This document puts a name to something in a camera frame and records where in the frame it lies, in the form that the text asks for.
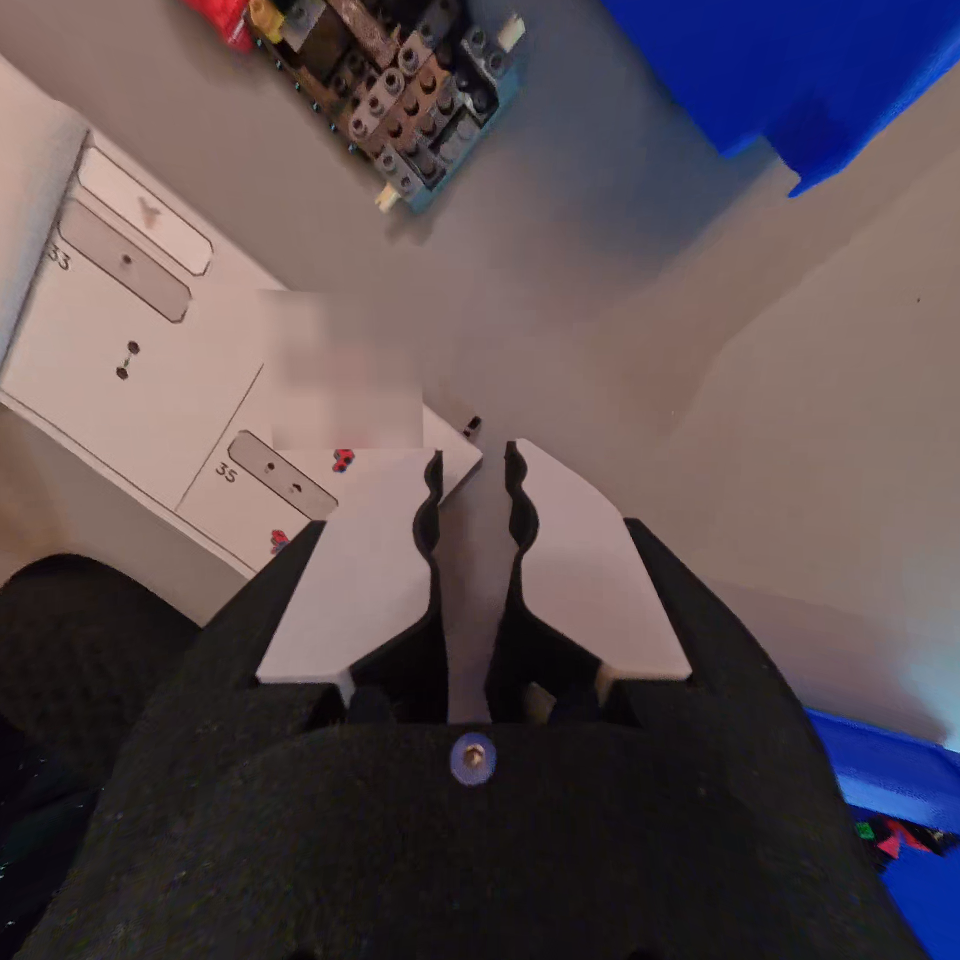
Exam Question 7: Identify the red packet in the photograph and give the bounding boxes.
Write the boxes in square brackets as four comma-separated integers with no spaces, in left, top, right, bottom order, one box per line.
[182,0,258,55]

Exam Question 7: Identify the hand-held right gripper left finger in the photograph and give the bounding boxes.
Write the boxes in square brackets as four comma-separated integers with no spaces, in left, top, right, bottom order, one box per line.
[255,448,449,688]

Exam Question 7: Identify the person's dark trousers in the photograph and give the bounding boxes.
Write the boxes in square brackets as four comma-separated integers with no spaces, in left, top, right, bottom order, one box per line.
[0,553,205,960]

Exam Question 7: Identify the grey brown lego build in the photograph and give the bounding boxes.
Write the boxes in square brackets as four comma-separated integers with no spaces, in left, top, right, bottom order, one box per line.
[251,0,528,216]

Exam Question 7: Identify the pile of colourful lego pieces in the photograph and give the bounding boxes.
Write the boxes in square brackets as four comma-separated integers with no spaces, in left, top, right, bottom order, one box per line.
[853,816,950,864]

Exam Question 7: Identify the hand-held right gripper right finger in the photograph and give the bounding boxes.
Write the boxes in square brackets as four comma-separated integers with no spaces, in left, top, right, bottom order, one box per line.
[486,438,693,700]

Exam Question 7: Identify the blue plastic bin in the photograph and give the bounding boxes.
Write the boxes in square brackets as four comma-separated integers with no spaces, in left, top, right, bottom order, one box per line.
[804,707,960,960]
[598,0,960,201]

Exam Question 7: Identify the white instruction booklet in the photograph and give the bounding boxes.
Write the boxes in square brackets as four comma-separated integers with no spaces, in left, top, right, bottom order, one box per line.
[0,131,485,580]

